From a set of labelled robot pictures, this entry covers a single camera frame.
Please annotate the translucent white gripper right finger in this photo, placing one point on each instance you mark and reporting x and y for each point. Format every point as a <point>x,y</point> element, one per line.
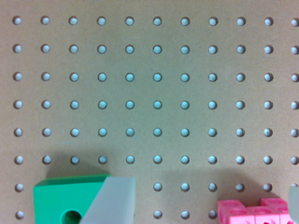
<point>293,203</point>

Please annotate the green block with hole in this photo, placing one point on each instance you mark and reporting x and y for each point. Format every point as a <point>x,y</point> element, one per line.
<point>65,200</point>

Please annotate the pink interlocking cube block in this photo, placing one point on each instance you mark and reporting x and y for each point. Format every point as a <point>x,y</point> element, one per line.
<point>270,211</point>

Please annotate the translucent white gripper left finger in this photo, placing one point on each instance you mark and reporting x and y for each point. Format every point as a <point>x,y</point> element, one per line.
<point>114,203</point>

